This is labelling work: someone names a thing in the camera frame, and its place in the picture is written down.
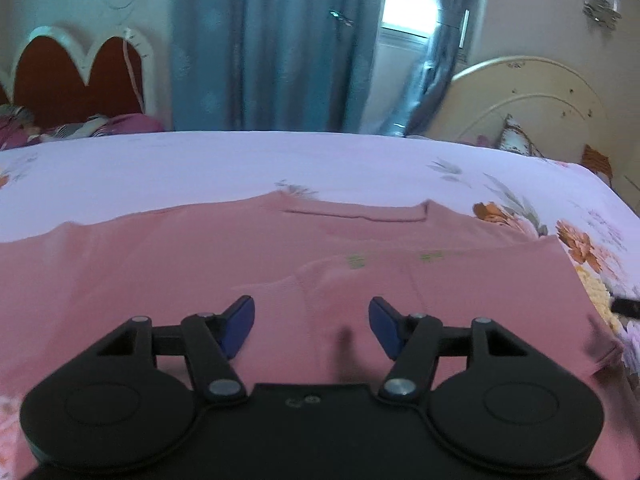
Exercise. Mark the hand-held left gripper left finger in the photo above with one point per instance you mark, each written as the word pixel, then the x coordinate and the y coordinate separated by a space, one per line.
pixel 241 322

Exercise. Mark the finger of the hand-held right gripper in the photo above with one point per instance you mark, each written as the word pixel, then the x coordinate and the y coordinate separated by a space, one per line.
pixel 626 306

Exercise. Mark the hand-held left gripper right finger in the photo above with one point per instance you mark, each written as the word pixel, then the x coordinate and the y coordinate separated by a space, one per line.
pixel 382 324

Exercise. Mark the pink shirt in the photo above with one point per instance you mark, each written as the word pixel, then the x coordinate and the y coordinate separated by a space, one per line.
pixel 210 260

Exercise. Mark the orange patterned pillow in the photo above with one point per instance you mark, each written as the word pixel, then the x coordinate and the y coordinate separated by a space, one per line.
pixel 597 162

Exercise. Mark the floral bed sheet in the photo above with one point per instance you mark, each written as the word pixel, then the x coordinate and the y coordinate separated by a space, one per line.
pixel 250 170

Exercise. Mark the patterned brown-edged pillow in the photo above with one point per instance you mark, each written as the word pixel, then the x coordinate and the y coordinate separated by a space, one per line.
pixel 520 137

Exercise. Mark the cream round headboard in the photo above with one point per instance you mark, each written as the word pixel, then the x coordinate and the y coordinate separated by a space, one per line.
pixel 555 95

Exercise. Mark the pink floral bedding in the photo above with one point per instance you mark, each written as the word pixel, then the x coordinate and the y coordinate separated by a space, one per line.
pixel 75 127

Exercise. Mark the tied blue curtain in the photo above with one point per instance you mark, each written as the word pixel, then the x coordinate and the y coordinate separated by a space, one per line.
pixel 440 65

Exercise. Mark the wide blue curtain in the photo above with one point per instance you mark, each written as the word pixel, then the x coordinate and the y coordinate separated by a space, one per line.
pixel 270 45

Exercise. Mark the red heart-shaped headboard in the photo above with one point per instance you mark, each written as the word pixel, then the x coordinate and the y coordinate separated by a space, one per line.
pixel 55 85

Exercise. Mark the silver wall ornament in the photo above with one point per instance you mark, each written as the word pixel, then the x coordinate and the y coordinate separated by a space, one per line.
pixel 602 5

